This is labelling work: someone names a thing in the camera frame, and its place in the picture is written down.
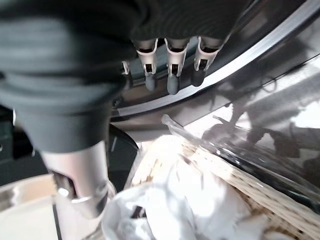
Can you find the woven wicker laundry basket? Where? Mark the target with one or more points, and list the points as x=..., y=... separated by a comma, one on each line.
x=272, y=197

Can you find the dark grey washing machine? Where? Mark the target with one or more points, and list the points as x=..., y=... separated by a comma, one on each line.
x=250, y=82

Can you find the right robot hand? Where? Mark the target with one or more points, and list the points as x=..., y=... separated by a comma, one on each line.
x=62, y=75

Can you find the white clothes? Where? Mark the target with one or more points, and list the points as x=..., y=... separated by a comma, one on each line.
x=180, y=200

